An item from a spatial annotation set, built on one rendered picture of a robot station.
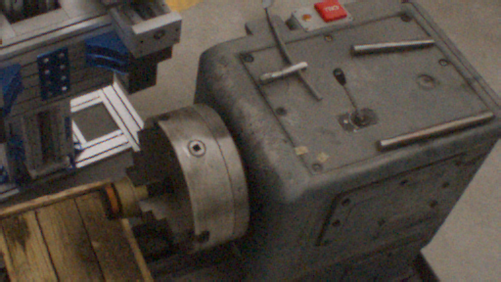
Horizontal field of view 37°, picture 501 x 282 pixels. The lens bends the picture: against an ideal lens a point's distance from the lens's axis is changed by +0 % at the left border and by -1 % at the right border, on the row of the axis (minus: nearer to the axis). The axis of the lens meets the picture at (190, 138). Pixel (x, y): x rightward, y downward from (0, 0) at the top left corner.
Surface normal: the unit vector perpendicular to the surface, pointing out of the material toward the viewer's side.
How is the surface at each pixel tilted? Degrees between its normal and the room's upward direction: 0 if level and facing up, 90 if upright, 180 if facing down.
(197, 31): 0
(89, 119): 0
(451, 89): 0
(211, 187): 43
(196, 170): 27
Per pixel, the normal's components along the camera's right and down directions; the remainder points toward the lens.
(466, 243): 0.08, -0.61
